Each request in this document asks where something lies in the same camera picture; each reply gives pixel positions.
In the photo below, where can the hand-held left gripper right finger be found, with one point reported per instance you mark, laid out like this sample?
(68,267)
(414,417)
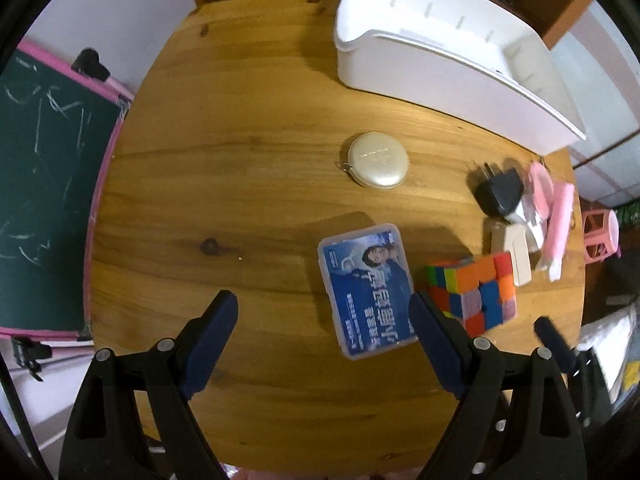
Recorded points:
(440,347)

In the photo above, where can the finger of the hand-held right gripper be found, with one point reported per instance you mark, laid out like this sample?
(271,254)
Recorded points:
(555,342)

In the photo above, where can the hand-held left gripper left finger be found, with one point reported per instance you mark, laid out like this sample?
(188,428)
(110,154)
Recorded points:
(210,345)

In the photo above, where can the multicoloured puzzle cube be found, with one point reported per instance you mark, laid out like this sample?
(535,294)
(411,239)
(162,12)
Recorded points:
(480,285)

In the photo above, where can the clear card case blue label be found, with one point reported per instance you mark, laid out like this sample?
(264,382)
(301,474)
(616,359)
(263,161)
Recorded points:
(367,290)

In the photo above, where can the cream rectangular block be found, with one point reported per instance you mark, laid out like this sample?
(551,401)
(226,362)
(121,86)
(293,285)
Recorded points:
(515,255)

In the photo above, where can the clear white item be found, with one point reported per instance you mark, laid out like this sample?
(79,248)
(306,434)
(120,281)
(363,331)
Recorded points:
(532,225)

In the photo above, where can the pink correction tape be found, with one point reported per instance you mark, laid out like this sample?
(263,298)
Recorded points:
(542,185)

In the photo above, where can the black power adapter plug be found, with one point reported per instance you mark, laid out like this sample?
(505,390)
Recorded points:
(500,192)

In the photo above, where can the round cream compact case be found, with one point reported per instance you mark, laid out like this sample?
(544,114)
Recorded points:
(377,160)

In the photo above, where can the white plastic storage bin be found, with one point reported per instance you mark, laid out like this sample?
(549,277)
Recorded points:
(450,75)

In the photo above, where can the pink plastic stool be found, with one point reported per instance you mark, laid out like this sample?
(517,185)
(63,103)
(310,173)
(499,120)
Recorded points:
(602,232)

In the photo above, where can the pink and white tube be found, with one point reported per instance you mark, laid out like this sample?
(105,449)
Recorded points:
(560,220)

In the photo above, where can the green item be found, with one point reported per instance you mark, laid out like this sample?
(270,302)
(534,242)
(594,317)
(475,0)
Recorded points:
(630,212)

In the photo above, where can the light blue wardrobe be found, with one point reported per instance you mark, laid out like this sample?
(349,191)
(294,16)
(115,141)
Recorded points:
(600,85)

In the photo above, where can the black clip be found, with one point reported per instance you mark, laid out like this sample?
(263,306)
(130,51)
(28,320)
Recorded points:
(91,64)

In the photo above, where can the black clamp bracket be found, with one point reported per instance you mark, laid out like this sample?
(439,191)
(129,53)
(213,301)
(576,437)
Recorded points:
(30,355)

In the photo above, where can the green chalkboard pink frame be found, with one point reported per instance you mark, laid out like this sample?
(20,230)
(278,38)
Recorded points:
(45,185)

